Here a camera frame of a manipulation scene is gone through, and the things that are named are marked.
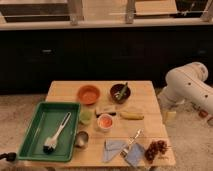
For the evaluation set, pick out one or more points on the dark cabinet counter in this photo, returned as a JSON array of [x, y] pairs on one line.
[[33, 55]]

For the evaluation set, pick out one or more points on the black object at corner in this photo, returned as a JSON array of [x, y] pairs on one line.
[[10, 157]]

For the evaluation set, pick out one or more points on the dark brown bowl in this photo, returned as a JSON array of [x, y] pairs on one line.
[[117, 87]]

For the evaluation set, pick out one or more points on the blue sponge pad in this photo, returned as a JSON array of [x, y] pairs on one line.
[[135, 155]]

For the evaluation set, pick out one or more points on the blue grey towel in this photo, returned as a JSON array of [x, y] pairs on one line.
[[111, 149]]

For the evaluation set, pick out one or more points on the wooden table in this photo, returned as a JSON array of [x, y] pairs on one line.
[[142, 100]]

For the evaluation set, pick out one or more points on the red grape bunch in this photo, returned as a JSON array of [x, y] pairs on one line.
[[154, 148]]

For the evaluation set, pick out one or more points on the green plastic cup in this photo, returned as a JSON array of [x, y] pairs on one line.
[[85, 117]]

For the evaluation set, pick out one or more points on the yellow banana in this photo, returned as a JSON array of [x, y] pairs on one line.
[[131, 116]]

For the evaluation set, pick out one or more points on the orange red bowl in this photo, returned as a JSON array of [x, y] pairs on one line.
[[88, 94]]

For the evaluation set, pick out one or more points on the green utensil in bowl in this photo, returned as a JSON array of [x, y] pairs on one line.
[[120, 93]]

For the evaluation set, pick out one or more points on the small metal cup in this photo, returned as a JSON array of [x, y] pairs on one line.
[[82, 139]]

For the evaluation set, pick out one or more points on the white cup orange inside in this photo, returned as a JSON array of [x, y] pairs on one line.
[[105, 122]]

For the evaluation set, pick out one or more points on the green plastic tray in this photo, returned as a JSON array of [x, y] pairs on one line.
[[45, 122]]

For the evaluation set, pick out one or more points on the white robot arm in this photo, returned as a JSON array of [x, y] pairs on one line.
[[187, 82]]

